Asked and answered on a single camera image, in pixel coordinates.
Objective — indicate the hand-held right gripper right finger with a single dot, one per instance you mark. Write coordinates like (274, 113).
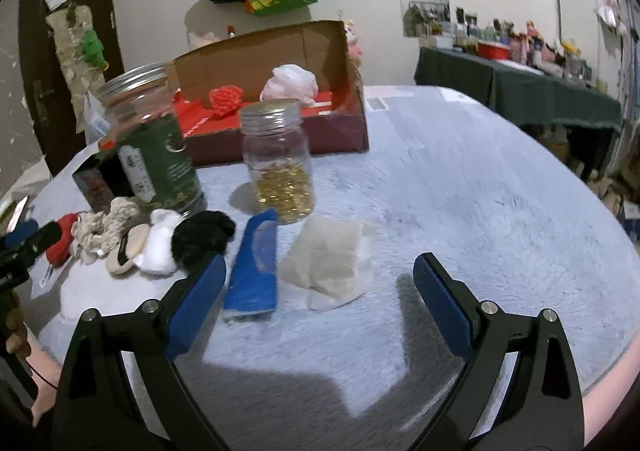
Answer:
(441, 306)

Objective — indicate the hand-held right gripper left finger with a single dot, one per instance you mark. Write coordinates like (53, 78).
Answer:
(197, 303)

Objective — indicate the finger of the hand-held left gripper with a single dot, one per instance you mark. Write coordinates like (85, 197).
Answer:
(20, 232)
(44, 237)

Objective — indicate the red felt pad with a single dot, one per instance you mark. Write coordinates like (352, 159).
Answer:
(60, 243)

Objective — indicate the beige crochet scrunchie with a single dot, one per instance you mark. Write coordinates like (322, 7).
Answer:
(100, 228)

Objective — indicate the blue tube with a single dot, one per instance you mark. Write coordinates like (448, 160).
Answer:
(250, 276)

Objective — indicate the black fluffy scrunchie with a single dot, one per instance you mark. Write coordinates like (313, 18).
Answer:
(200, 236)

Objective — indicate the white fluffy bunny scrunchie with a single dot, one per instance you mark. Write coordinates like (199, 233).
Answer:
(160, 243)

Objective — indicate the white wipe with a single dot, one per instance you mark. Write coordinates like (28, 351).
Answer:
(325, 261)

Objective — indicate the cardboard box with red lining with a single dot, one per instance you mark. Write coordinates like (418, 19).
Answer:
(280, 46)

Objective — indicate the person's left hand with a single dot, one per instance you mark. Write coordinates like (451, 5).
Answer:
(16, 337)

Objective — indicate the dark small carton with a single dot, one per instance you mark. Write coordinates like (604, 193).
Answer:
(95, 181)

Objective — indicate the grey fluffy blanket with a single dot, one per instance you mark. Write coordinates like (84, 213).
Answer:
(475, 191)

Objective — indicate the dark wooden door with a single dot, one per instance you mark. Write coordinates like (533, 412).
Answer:
(35, 81)

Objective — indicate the small jar of gold capsules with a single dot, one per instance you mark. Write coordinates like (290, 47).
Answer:
(280, 156)

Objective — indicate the beige door hanger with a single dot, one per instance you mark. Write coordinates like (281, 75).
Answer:
(70, 56)

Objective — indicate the pink bed sheet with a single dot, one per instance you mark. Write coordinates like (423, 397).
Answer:
(610, 396)

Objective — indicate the red crochet pouch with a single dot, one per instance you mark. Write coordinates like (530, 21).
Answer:
(225, 102)

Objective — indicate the table with green cloth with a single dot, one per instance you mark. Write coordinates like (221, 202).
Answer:
(525, 91)

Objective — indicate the white mesh bath pouf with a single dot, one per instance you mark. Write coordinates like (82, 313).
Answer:
(290, 83)

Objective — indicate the red bowl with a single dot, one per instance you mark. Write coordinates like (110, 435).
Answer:
(492, 50)

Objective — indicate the pink plush toy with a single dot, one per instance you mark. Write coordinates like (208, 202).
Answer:
(353, 43)

